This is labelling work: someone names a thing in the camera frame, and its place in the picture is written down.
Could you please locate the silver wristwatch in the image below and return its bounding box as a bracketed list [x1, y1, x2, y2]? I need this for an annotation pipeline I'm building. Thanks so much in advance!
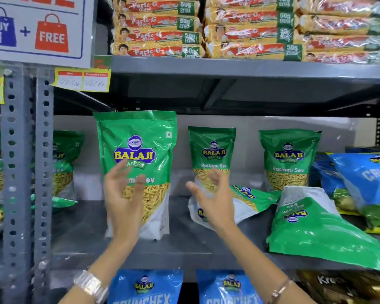
[73, 270, 110, 304]

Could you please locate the grey perforated rack post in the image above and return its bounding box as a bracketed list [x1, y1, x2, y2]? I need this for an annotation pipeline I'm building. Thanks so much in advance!
[33, 67, 55, 304]
[0, 64, 33, 304]

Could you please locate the thin metal bracelet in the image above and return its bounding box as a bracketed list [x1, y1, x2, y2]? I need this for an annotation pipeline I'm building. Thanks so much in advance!
[267, 278, 294, 304]

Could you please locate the blue snack packet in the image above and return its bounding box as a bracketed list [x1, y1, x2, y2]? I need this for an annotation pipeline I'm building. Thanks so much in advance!
[107, 268, 184, 304]
[196, 269, 264, 304]
[330, 152, 380, 235]
[311, 152, 359, 216]

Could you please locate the brown glossy snack packet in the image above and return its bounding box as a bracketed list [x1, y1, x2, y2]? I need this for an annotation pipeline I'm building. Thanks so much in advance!
[296, 269, 380, 304]

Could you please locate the row of green snack packets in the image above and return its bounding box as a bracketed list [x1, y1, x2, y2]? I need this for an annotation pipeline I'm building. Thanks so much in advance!
[0, 126, 380, 276]

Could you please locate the grey metal shelf board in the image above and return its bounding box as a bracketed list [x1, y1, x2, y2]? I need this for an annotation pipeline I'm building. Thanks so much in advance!
[0, 194, 380, 284]
[109, 55, 380, 117]

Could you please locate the person's right hand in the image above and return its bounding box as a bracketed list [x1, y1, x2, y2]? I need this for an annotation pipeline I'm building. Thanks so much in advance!
[186, 168, 237, 233]

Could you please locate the large green snack pouch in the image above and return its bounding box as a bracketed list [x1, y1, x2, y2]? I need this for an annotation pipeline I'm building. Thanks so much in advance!
[93, 111, 178, 241]

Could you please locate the stack of yellow biscuit packets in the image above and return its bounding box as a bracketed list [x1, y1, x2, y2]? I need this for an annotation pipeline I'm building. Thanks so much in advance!
[110, 0, 380, 65]

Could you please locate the person's right forearm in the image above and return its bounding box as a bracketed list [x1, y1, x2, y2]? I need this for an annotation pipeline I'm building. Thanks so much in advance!
[214, 222, 317, 304]

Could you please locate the person's left hand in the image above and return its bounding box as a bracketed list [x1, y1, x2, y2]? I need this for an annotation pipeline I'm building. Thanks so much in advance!
[103, 160, 146, 248]

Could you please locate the person's left forearm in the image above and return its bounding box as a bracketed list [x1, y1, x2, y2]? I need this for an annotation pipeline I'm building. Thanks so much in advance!
[58, 237, 140, 304]

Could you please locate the white promotion sign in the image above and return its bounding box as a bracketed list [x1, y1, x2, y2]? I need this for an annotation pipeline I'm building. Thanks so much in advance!
[0, 0, 96, 69]

